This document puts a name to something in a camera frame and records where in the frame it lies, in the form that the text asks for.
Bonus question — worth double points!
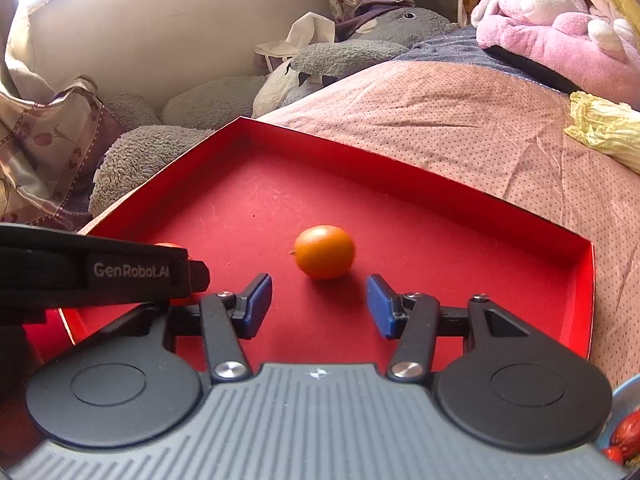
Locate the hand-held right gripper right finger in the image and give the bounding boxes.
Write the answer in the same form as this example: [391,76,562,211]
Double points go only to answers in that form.
[366,275,543,381]

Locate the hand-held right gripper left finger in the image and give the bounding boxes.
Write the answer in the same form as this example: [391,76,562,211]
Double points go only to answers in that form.
[95,273,273,383]

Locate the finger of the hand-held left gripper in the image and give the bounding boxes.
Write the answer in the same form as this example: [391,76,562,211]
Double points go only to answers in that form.
[189,260,211,295]

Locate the reddish orange tangerine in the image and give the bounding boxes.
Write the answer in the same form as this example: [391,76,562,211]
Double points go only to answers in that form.
[152,242,201,307]

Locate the red tray box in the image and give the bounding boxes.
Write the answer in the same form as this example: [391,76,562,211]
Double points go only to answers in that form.
[59,116,597,361]

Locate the blue flower plate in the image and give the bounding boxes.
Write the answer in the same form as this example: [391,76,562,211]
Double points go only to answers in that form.
[597,382,640,468]

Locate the grey plush cushion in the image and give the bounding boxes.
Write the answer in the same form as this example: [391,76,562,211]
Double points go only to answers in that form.
[89,125,216,220]
[97,91,162,133]
[160,76,268,131]

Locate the pink and grey bed sheet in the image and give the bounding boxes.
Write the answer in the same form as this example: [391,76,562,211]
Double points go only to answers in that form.
[255,27,640,391]

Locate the white tote bag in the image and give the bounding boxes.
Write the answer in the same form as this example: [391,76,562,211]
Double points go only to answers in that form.
[255,11,337,73]

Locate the grey plush toy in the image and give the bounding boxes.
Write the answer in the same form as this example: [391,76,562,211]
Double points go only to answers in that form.
[251,6,458,120]

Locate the napa cabbage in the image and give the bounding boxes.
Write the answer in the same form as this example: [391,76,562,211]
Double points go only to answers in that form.
[564,91,640,173]

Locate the pink rabbit plush toy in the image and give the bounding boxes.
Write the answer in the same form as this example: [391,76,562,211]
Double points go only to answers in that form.
[470,0,640,108]

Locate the yellow plush blanket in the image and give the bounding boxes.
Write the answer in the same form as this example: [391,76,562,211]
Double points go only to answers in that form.
[585,0,640,66]

